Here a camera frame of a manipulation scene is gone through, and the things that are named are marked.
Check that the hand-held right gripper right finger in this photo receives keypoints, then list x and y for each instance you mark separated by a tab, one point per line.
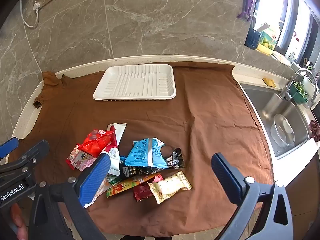
226	176

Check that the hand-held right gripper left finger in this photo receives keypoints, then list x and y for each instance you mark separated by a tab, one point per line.
96	177

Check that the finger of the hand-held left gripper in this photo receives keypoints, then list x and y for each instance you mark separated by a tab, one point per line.
35	155
7	147

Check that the pink snack packet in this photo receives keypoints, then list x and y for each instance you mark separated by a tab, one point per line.
81	158

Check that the orange fruit-print snack packet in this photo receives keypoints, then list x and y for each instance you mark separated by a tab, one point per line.
127	183

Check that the red candy packet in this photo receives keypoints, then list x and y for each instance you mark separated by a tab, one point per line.
96	142

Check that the dark red snack packet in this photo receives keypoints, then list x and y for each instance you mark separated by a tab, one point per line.
142	192

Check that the light blue snack packet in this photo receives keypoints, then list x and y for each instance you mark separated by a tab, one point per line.
140	155

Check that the white red-striped snack packet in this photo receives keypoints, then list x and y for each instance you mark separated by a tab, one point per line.
120	132

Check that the black snack packet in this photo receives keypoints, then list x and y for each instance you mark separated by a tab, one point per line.
175	158

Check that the cream snack packet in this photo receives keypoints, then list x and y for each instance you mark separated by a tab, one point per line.
167	186

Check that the white plastic tray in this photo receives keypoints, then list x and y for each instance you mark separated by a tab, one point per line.
135	82

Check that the person's left hand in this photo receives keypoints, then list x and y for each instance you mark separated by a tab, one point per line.
17	218

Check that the brown cloth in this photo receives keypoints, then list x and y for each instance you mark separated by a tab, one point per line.
212	120

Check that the clear glass bowl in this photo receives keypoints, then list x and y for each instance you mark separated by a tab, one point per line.
282	130

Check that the steel sink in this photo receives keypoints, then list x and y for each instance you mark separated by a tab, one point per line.
262	105

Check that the dark red rag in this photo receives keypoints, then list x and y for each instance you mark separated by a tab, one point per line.
315	130

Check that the yellow sponge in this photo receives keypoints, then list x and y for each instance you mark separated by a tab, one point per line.
269	82

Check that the steel faucet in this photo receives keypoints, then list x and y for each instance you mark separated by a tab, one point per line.
285	91

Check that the green drain rack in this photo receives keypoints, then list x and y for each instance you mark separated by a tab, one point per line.
298	95

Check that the dark blue pouch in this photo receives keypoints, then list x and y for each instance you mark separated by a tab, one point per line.
252	38

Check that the green carton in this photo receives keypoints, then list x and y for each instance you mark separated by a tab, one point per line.
268	38

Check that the window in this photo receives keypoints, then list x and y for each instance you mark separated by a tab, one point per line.
270	10

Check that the purple hanging brush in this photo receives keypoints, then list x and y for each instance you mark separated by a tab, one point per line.
250	2

